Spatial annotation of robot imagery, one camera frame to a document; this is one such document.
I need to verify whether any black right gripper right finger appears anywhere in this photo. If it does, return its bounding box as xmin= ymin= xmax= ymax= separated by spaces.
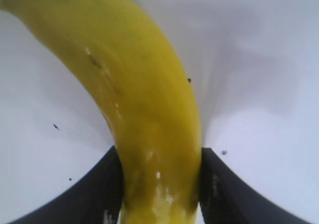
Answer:
xmin=198 ymin=147 xmax=311 ymax=224

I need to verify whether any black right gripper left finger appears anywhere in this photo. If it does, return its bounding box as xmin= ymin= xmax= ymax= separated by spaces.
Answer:
xmin=6 ymin=145 xmax=125 ymax=224

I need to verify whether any yellow banana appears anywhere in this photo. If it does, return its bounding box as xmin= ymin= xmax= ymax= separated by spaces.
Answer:
xmin=0 ymin=0 xmax=203 ymax=224

